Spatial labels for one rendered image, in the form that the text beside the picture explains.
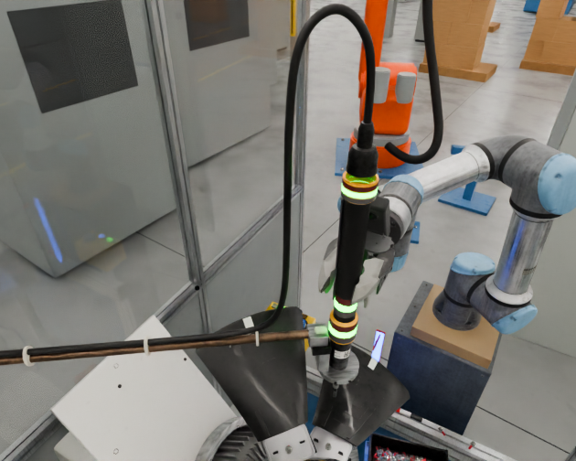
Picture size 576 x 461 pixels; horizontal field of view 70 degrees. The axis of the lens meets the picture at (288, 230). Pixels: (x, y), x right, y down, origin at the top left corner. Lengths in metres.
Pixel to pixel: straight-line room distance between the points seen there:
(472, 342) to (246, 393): 0.80
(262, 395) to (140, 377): 0.27
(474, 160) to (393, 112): 3.38
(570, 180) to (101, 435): 1.05
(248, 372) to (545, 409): 2.13
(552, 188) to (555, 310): 1.92
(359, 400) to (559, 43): 9.03
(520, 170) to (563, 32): 8.66
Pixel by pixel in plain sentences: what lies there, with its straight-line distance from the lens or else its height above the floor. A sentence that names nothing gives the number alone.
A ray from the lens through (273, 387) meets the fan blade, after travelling 0.86.
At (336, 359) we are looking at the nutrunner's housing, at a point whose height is 1.49.
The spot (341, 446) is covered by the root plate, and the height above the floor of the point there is 1.18.
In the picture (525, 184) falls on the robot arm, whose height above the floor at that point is 1.62.
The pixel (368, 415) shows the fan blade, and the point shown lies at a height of 1.18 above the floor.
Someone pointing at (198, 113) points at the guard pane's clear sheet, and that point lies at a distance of 1.38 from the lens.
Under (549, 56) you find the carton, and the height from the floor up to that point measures 0.26.
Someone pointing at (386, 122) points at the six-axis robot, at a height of 0.53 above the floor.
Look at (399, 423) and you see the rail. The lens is 1.44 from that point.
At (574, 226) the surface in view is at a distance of 2.57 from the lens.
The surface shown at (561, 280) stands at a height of 0.52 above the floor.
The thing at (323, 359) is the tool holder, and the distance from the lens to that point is 0.70.
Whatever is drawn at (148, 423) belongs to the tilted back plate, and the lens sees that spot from 0.97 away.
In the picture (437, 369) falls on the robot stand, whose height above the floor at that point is 0.92.
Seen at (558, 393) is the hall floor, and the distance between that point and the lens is 2.88.
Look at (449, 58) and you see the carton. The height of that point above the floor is 0.29.
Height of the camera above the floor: 2.05
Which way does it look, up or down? 35 degrees down
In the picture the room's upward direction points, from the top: straight up
